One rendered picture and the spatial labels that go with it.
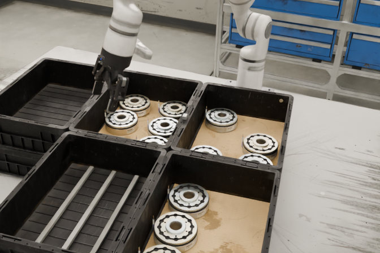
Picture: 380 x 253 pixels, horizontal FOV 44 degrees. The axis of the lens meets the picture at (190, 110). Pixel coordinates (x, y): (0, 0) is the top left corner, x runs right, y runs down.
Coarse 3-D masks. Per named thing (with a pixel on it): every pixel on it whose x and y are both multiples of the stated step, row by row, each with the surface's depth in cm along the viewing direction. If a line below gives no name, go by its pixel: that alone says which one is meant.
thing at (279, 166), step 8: (232, 88) 154; (240, 88) 154; (248, 88) 154; (200, 96) 149; (280, 96) 151; (288, 96) 151; (192, 104) 144; (288, 104) 146; (192, 112) 141; (288, 112) 142; (184, 120) 137; (288, 120) 138; (184, 128) 133; (288, 128) 135; (176, 136) 130; (176, 144) 127; (192, 152) 124; (200, 152) 124; (280, 152) 125; (232, 160) 121; (240, 160) 121; (248, 160) 121; (280, 160) 122; (272, 168) 119; (280, 168) 119
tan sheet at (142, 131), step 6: (150, 102) 164; (156, 102) 164; (162, 102) 165; (150, 108) 161; (156, 108) 161; (150, 114) 158; (156, 114) 158; (138, 120) 154; (144, 120) 154; (150, 120) 154; (138, 126) 151; (144, 126) 151; (102, 132) 148; (108, 132) 148; (138, 132) 148; (144, 132) 149; (132, 138) 146; (138, 138) 146
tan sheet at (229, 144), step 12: (204, 120) 155; (240, 120) 156; (252, 120) 156; (264, 120) 156; (204, 132) 150; (216, 132) 150; (228, 132) 150; (240, 132) 150; (252, 132) 150; (264, 132) 150; (276, 132) 151; (204, 144) 144; (216, 144) 144; (228, 144) 144; (240, 144) 145; (228, 156) 139; (276, 156) 140
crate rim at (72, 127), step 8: (128, 72) 162; (136, 72) 162; (144, 72) 162; (176, 80) 159; (184, 80) 158; (192, 80) 158; (104, 88) 152; (200, 88) 154; (192, 96) 149; (88, 112) 140; (184, 112) 141; (80, 120) 136; (72, 128) 132; (104, 136) 129; (112, 136) 129; (144, 144) 126; (152, 144) 126; (160, 144) 127; (168, 144) 127
